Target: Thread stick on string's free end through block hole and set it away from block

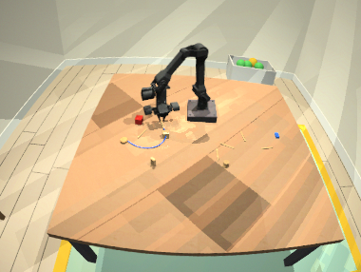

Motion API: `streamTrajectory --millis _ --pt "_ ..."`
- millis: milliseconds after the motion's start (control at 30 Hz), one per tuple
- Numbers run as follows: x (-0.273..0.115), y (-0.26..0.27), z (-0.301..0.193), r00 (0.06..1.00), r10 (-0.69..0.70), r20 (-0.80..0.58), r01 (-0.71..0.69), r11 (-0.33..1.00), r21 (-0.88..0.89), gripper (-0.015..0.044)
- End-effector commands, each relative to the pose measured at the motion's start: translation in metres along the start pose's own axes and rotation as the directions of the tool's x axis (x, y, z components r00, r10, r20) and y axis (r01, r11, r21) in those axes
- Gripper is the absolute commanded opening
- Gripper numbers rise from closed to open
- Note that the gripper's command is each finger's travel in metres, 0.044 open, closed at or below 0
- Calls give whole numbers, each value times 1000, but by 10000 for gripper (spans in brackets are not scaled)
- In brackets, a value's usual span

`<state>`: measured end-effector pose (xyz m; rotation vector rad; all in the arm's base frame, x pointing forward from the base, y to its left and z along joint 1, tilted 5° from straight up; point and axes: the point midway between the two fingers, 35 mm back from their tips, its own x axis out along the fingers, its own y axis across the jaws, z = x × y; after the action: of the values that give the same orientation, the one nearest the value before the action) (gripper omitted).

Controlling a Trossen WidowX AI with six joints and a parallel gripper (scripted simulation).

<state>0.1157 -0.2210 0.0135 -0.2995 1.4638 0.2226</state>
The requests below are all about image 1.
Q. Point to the red block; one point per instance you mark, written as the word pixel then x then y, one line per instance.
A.
pixel 139 120

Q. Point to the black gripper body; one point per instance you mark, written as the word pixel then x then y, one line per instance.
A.
pixel 148 109

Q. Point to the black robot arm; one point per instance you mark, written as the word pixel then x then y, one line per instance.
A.
pixel 162 78

